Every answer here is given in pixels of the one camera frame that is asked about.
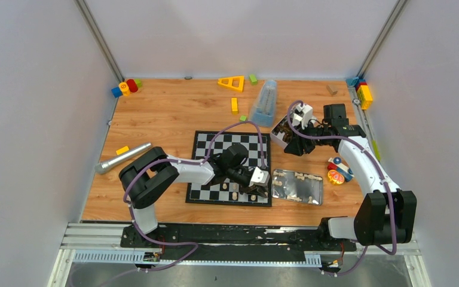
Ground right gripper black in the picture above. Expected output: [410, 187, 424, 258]
[284, 120, 330, 156]

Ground folding chess board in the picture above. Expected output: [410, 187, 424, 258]
[186, 130, 272, 207]

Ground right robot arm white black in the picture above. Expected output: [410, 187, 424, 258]
[286, 100, 417, 255]

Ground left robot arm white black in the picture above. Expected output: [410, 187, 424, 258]
[119, 143, 270, 247]

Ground tin box with dark pieces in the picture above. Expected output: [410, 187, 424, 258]
[271, 116, 297, 149]

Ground tin lid with light pieces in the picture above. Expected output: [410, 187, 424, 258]
[272, 169, 323, 206]

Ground toy car red blue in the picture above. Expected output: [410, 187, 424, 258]
[327, 157, 354, 185]

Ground bubble-wrapped blue metronome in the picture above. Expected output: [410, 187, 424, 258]
[249, 80, 278, 127]

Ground brown wooden block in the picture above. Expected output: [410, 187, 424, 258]
[326, 84, 338, 96]

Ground yellow curved block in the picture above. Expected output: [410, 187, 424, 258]
[231, 97, 239, 114]

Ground green cube back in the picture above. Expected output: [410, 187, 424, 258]
[249, 74, 258, 86]

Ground stacked coloured bricks right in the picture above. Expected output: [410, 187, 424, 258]
[345, 77, 373, 111]

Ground yellow triangle block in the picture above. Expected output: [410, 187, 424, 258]
[217, 75, 244, 93]

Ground small yellow block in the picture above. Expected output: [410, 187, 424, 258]
[116, 146, 130, 155]

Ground silver metal cylinder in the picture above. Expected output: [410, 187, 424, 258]
[94, 142, 152, 175]

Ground coloured blocks left corner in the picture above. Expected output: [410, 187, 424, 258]
[111, 78, 143, 98]

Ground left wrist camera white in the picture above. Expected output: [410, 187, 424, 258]
[249, 167, 270, 187]

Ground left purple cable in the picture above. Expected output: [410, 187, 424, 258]
[123, 120, 268, 274]

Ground purple cable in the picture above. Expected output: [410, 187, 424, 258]
[123, 120, 268, 274]
[286, 100, 398, 277]

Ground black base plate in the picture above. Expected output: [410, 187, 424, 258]
[120, 223, 356, 262]

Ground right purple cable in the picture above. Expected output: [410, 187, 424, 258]
[286, 100, 398, 277]

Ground aluminium frame rail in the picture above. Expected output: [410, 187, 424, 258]
[47, 221, 432, 287]

